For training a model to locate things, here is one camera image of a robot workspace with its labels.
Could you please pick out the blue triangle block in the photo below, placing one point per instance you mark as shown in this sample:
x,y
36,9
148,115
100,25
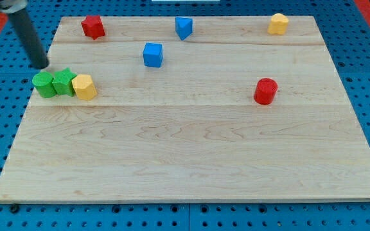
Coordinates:
x,y
183,27

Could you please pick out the wooden board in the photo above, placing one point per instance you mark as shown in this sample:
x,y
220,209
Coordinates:
x,y
191,131

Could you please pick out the blue cube block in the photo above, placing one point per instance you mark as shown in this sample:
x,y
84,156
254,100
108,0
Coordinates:
x,y
153,55

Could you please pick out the red cylinder block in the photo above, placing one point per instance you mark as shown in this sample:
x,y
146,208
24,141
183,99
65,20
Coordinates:
x,y
265,91

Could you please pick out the yellow hexagon block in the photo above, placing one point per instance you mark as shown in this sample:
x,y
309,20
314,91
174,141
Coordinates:
x,y
84,87

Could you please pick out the green star block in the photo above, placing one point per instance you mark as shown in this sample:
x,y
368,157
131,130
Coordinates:
x,y
62,82

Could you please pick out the red star block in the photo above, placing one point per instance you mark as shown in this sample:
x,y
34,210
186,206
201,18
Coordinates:
x,y
93,26

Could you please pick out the yellow heart block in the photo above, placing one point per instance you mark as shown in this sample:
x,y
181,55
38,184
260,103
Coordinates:
x,y
278,24

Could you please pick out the green cylinder block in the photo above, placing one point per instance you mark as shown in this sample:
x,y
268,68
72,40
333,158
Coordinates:
x,y
43,83

